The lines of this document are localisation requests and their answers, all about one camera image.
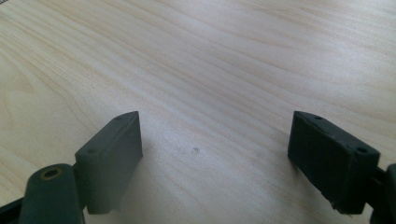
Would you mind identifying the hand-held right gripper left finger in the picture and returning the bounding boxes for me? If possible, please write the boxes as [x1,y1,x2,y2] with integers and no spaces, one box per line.
[74,110,144,216]

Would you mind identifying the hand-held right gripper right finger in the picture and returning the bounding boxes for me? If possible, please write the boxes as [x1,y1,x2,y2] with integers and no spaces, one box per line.
[287,110,381,216]

